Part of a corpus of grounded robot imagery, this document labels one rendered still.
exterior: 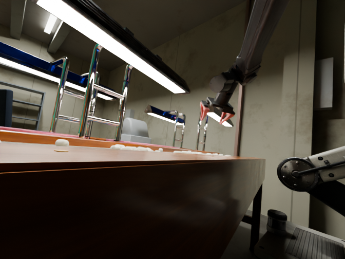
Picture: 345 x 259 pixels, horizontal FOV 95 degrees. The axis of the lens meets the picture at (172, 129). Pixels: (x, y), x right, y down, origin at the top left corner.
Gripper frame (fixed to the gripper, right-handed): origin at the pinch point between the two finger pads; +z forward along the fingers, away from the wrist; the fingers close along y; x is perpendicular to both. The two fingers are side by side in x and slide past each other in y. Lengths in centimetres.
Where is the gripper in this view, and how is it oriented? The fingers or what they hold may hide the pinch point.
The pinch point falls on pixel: (211, 120)
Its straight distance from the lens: 73.1
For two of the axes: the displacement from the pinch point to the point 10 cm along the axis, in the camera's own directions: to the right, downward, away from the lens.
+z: -2.8, 8.0, 5.3
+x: -1.4, -5.8, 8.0
